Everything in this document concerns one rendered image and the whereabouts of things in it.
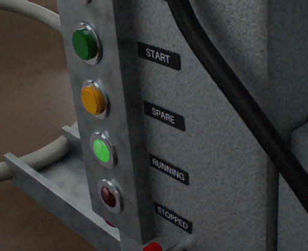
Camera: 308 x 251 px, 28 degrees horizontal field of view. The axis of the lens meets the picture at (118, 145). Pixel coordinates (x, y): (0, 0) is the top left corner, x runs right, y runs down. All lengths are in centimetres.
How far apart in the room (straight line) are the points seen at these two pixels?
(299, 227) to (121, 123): 17
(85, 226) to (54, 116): 283
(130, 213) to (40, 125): 300
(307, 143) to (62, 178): 59
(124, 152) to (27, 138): 294
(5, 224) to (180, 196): 233
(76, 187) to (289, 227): 53
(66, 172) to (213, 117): 56
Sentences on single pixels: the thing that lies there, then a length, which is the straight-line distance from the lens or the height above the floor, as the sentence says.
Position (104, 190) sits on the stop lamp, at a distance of 57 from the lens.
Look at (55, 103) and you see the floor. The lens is 378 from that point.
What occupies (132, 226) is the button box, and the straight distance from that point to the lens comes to 57.
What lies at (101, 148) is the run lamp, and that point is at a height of 137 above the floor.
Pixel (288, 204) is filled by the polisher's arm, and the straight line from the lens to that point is 45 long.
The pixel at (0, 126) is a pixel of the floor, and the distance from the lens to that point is 364.
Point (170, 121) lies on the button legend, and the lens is 48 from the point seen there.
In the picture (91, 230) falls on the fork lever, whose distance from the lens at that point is 81.
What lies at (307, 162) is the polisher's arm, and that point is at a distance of 42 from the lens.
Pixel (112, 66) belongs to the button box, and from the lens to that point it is 49.
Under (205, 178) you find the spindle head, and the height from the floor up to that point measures 137.
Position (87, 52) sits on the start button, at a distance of 50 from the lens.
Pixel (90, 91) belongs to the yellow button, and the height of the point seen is 143.
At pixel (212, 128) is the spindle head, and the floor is 142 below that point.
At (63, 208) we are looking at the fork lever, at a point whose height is 115.
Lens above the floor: 164
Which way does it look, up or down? 31 degrees down
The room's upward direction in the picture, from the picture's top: 8 degrees counter-clockwise
